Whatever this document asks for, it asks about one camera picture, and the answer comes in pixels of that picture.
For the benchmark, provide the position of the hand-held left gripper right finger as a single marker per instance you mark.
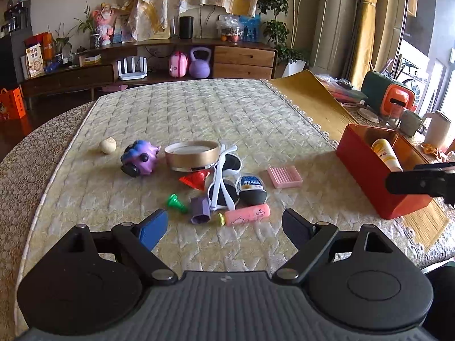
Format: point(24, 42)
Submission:
point(293, 226)

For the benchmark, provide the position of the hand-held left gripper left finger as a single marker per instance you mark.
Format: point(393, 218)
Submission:
point(154, 230)

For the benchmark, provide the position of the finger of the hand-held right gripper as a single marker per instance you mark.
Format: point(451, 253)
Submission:
point(419, 183)
point(435, 167)

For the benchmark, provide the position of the white and yellow bottle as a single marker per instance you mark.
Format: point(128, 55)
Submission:
point(385, 152)

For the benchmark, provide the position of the pink cartoon tube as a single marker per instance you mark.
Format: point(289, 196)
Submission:
point(248, 214)

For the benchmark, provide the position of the red metal box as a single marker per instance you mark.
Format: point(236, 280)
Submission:
point(366, 174)

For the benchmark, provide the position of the purple spiky toy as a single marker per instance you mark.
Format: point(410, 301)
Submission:
point(140, 154)

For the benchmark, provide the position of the round gold tin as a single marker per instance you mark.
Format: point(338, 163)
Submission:
point(192, 160)

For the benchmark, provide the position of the wooden ball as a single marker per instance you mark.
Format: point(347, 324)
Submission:
point(108, 145)

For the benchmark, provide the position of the orange snack wrapper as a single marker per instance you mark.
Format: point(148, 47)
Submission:
point(439, 152)

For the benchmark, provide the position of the small green cone piece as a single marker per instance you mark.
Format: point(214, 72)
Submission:
point(174, 200)

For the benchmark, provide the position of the white kettle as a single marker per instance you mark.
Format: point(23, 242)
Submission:
point(437, 129)

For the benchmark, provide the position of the purple hexagonal tube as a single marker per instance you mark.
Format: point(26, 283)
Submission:
point(199, 209)

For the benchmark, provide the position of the round black case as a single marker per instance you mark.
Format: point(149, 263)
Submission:
point(254, 195)

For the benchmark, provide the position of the pink ribbed tray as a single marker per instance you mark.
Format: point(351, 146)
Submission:
point(284, 177)

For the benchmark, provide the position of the green mug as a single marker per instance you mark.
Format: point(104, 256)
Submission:
point(410, 122)

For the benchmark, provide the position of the clear drinking glass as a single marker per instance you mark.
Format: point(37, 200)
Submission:
point(394, 118)

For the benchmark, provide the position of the small red funnel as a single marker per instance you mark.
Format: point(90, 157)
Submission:
point(195, 179)

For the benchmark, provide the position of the green orange bag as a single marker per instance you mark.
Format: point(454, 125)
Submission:
point(398, 96)

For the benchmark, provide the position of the round white lid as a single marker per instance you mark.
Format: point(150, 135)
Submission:
point(368, 114)

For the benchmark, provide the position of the white sunglasses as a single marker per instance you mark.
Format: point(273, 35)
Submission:
point(233, 163)

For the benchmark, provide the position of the stack of books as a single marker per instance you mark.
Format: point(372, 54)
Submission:
point(344, 90)

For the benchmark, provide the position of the quilted beige mat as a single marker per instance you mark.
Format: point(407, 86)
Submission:
point(213, 113)

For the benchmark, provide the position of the yellow mat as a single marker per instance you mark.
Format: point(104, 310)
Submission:
point(309, 96)

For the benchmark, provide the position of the gold patterned tablecloth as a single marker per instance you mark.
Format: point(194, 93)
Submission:
point(21, 184)

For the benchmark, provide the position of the yellow curtain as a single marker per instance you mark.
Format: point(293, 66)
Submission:
point(366, 25)

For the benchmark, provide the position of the white router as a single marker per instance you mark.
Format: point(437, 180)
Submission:
point(132, 69)

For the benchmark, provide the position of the pink toy suitcase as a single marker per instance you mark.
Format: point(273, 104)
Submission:
point(178, 64)

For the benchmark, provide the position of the purple kettlebell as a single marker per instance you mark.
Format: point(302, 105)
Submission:
point(200, 67)

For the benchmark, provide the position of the wooden tv cabinet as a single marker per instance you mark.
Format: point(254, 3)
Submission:
point(241, 60)

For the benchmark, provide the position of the small cardboard box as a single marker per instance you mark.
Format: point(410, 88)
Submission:
point(89, 59)

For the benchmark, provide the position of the orange gift bag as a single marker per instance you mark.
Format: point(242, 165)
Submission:
point(12, 104)

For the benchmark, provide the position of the small plant in vase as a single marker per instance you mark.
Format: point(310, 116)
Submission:
point(94, 39)

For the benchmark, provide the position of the blue picture board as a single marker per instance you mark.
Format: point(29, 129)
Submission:
point(252, 28)

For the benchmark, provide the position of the black cylindrical speaker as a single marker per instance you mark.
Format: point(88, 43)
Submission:
point(186, 27)

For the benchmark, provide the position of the beige snack bag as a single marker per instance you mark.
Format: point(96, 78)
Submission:
point(35, 62)

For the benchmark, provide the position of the plastic bag of fruit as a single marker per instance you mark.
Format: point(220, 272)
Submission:
point(229, 28)

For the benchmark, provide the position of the pink doll bouquet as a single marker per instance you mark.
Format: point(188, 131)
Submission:
point(105, 25)

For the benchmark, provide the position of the potted green tree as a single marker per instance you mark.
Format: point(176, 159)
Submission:
point(275, 0)

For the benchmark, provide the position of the black coffee machine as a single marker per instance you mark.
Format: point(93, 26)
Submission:
point(17, 16)

